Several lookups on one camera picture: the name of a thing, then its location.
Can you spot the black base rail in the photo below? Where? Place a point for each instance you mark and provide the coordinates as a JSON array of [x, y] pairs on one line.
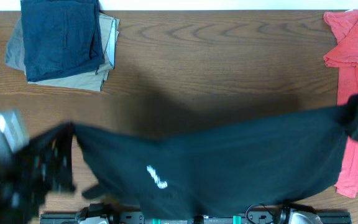
[[257, 217]]

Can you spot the coral red t-shirt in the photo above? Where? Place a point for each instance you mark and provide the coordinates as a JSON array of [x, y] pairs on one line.
[[344, 56]]

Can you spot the black t-shirt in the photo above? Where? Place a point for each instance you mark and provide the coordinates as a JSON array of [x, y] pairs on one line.
[[221, 171]]

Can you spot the folded navy blue garment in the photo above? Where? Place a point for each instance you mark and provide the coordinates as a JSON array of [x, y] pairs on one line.
[[61, 38]]

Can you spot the folded khaki garment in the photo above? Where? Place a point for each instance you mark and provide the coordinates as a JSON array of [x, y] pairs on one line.
[[92, 81]]

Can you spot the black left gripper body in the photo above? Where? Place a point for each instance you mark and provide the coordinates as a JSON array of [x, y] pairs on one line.
[[12, 201]]

